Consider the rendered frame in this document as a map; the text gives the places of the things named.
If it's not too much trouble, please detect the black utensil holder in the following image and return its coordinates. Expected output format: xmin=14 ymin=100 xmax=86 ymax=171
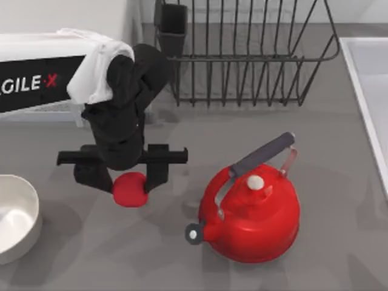
xmin=154 ymin=2 xmax=189 ymax=58

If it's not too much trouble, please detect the red kettle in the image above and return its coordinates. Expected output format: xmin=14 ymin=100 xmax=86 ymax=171
xmin=184 ymin=131 xmax=302 ymax=264

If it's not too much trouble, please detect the white bowl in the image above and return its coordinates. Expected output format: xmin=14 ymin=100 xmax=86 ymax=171
xmin=0 ymin=174 xmax=44 ymax=266

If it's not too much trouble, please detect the pale grey rounded box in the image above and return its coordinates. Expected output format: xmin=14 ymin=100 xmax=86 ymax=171
xmin=56 ymin=27 xmax=136 ymax=105

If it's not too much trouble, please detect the red ball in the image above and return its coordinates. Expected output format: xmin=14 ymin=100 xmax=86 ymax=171
xmin=111 ymin=170 xmax=150 ymax=208

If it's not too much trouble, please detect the dark wire dish rack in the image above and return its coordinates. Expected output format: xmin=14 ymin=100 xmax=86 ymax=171
xmin=153 ymin=0 xmax=341 ymax=108

